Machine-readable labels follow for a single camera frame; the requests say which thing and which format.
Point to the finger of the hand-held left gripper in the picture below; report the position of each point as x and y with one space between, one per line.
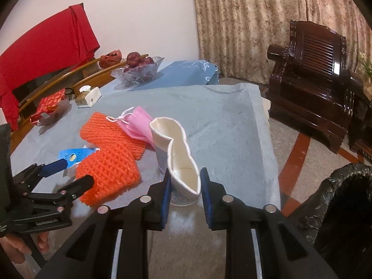
81 184
55 165

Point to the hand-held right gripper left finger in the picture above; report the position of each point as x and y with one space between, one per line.
166 197

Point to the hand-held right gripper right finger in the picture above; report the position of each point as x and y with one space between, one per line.
205 197

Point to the blue foil packet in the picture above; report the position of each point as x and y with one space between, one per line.
74 157

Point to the orange foam net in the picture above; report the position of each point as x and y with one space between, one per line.
113 162

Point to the crushed white paper cup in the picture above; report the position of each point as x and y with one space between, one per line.
183 162

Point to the pink face mask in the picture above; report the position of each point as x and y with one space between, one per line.
138 123

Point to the trash bin with black liner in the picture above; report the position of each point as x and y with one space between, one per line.
343 223

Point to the person's left hand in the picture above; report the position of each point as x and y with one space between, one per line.
13 250

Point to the grey table cloth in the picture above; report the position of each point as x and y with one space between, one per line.
221 139

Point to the red patterned packet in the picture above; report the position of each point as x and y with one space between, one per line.
49 104

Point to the white gold tissue box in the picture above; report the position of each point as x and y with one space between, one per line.
90 97

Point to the black television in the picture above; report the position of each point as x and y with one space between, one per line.
29 90

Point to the wooden television cabinet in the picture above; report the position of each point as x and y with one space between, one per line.
93 81

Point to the cream scalloped table cover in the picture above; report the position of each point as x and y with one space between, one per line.
266 105

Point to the red cloth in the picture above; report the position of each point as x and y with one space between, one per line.
43 49

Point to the red plastic bag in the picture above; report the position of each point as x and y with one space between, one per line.
109 59

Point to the glass fruit bowl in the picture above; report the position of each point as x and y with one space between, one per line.
136 77

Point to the red apple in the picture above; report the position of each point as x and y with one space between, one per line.
148 60
129 69
133 59

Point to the blue embroidered tablecloth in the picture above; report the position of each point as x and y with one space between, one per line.
180 74

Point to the dark wooden slatted armchair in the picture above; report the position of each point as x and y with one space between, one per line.
311 87

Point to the beige floral curtain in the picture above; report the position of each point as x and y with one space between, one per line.
276 11

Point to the potted green plant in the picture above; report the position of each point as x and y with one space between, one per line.
366 65

